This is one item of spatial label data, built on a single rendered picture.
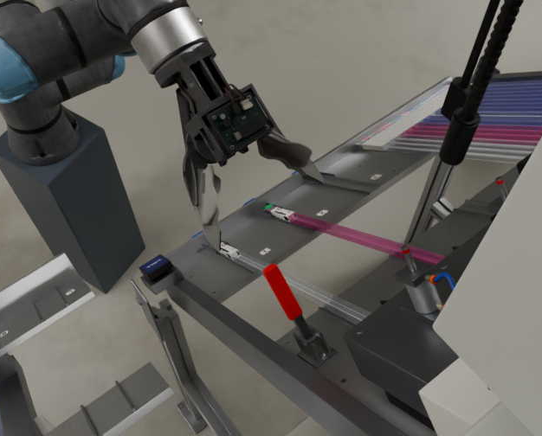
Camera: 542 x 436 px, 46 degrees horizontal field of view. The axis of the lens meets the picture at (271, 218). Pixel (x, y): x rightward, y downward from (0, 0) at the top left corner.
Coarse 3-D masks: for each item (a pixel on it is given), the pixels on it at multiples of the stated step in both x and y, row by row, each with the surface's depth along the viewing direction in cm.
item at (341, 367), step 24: (480, 192) 81; (456, 216) 78; (480, 216) 76; (432, 240) 76; (456, 240) 73; (384, 264) 76; (360, 288) 73; (384, 288) 71; (288, 336) 71; (336, 336) 67; (336, 360) 63; (336, 384) 60; (360, 384) 58; (384, 408) 54; (408, 432) 51; (432, 432) 50
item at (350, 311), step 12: (240, 252) 95; (252, 264) 89; (264, 264) 87; (288, 276) 81; (300, 288) 77; (312, 288) 76; (312, 300) 75; (324, 300) 72; (336, 300) 71; (336, 312) 70; (348, 312) 68; (360, 312) 67
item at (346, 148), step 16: (448, 80) 124; (416, 96) 122; (400, 112) 120; (368, 128) 117; (352, 144) 116; (320, 160) 113; (336, 160) 115; (272, 192) 110; (288, 192) 111; (240, 208) 108; (256, 208) 109; (224, 224) 107; (240, 224) 108; (192, 240) 105; (208, 240) 106; (176, 256) 104
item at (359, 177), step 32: (352, 160) 112; (384, 160) 106; (416, 160) 100; (320, 192) 105; (352, 192) 99; (256, 224) 105; (288, 224) 99; (192, 256) 105; (224, 256) 99; (256, 256) 94; (288, 256) 91; (224, 288) 89
